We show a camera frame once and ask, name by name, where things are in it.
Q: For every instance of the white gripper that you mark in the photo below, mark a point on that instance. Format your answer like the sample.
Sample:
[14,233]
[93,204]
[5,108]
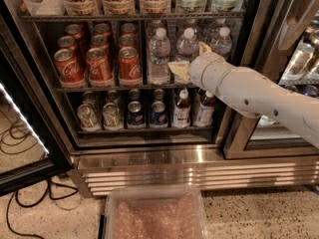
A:
[198,70]

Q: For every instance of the water bottle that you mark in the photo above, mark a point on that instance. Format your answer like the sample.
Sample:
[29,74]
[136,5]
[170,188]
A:
[221,42]
[187,47]
[158,58]

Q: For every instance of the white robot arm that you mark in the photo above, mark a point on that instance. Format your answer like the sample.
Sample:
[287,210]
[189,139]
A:
[251,94]

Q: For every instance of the right tea bottle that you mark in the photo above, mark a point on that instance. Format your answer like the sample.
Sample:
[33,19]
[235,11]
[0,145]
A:
[204,110]

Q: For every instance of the tea bottle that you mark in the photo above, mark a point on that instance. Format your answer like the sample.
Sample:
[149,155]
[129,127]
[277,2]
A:
[204,110]
[181,110]

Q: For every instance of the left tea bottle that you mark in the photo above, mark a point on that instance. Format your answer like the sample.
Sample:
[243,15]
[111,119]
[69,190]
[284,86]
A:
[181,110]

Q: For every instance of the stainless steel fridge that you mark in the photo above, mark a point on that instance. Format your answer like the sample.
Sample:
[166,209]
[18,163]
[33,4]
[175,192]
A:
[233,152]

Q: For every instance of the open fridge door left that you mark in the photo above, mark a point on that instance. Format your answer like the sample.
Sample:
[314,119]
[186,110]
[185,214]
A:
[17,89]

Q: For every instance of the front right cola can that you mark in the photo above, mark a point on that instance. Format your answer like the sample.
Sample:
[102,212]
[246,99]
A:
[130,73]

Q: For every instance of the right blue pepsi can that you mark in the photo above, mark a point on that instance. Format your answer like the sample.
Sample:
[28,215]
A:
[158,115]

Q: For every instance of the blue pepsi can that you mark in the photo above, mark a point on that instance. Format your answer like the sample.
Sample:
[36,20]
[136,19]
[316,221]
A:
[158,115]
[135,117]

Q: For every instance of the second row right cola can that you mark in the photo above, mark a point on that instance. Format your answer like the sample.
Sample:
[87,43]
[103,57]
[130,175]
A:
[128,41]

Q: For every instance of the second row cola can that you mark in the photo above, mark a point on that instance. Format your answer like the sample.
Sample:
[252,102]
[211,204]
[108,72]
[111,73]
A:
[70,43]
[128,41]
[100,41]

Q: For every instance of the left blue pepsi can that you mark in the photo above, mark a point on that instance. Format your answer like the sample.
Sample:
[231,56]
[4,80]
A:
[135,117]

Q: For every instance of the front middle cola can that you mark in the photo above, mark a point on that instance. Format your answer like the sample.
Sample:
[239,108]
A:
[100,73]

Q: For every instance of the second row middle cola can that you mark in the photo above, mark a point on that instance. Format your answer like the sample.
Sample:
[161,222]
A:
[100,41]

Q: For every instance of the right green soda can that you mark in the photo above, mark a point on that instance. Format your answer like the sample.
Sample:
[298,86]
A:
[112,117]

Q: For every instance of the green soda can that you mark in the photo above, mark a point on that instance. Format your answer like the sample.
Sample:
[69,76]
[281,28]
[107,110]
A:
[112,117]
[88,118]

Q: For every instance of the left green soda can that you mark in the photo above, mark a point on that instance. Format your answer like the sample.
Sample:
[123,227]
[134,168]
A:
[88,118]

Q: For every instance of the front left cola can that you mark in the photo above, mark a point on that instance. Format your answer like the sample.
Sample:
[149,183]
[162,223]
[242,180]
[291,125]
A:
[71,74]

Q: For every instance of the second row left cola can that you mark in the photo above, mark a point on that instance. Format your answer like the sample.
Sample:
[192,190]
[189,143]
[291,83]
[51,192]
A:
[70,43]

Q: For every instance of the clear plastic bin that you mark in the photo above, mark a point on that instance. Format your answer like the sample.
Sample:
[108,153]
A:
[155,212]

